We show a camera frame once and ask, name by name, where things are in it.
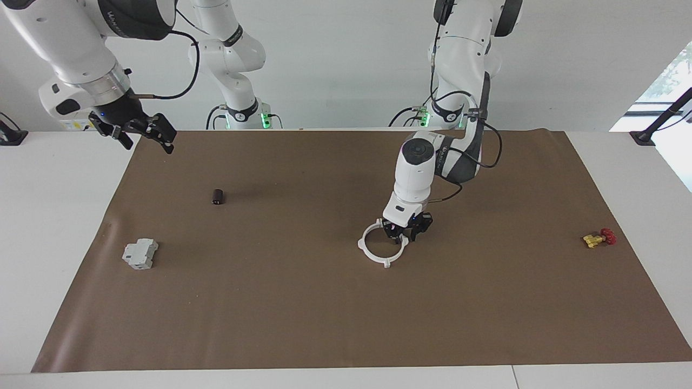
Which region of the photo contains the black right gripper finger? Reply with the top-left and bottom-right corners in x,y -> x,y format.
110,126 -> 135,151
143,113 -> 178,155

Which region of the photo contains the white half-ring pipe clamp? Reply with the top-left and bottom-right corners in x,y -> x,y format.
373,218 -> 410,266
357,218 -> 391,269

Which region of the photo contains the brown paper table mat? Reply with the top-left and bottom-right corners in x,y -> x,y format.
31,128 -> 692,374

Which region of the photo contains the grey circuit breaker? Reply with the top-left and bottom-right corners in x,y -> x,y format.
122,238 -> 159,271

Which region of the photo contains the bright window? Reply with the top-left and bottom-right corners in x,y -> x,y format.
611,41 -> 692,193

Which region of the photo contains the black right arm base cable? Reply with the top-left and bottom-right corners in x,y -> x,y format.
205,104 -> 283,131

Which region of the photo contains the black arm base cable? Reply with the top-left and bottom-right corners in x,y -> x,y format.
388,95 -> 433,129
205,104 -> 283,131

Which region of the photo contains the white wall outlet box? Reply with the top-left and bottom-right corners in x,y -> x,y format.
58,116 -> 98,132

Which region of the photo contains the black left arm base cable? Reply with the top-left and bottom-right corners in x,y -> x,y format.
388,95 -> 433,129

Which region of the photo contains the black table clamp mount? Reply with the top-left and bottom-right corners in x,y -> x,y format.
0,111 -> 29,147

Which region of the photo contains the brass valve with red handle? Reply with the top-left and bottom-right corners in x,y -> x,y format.
582,227 -> 617,249

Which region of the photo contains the black camera stand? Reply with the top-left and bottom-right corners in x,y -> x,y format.
629,86 -> 692,147

